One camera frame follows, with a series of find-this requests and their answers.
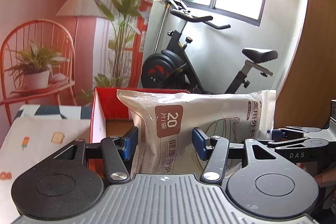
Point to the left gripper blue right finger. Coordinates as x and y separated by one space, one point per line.
214 150

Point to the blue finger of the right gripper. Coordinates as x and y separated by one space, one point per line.
297 138

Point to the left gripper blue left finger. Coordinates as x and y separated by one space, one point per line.
117 156

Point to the white mask package bag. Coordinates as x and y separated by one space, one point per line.
166 122

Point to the printed room backdrop poster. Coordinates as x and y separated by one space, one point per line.
103 42

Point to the operator right hand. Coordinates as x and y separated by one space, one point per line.
326 178

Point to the red strawberry cardboard box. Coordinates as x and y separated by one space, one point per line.
110 117

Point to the wooden door panel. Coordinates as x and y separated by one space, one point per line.
309 87

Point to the white patterned table cloth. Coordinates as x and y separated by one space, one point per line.
36 132

